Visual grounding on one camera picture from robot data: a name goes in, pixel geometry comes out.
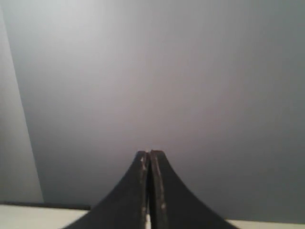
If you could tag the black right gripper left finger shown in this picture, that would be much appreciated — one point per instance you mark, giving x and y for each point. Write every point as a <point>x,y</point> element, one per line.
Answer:
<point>125,206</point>

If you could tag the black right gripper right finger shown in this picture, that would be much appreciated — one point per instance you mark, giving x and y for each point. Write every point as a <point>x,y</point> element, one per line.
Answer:
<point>173,205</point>

